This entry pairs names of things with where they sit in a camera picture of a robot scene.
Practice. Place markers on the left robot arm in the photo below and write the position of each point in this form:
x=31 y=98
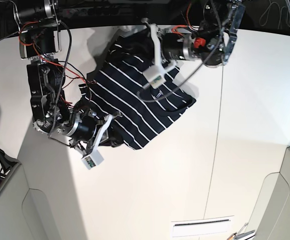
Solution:
x=212 y=41

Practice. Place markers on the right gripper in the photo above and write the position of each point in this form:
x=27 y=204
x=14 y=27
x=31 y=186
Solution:
x=87 y=133

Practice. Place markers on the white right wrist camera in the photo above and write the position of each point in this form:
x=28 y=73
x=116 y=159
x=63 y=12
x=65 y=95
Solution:
x=92 y=160

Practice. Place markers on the navy white striped T-shirt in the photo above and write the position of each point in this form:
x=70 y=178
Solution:
x=118 y=88

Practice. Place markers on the grey chair left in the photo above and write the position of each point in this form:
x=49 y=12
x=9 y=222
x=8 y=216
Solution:
x=31 y=211

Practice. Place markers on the grey chair right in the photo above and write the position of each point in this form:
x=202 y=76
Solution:
x=270 y=218

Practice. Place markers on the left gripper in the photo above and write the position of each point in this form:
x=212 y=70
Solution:
x=164 y=47

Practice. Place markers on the black power strip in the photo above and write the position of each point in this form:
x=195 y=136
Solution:
x=89 y=12

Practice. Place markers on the grey tool at edge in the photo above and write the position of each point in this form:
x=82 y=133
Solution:
x=240 y=235

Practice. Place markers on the grey chair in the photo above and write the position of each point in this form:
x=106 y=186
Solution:
x=31 y=211
x=270 y=218

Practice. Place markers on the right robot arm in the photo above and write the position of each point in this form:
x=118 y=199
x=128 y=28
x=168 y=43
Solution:
x=39 y=28

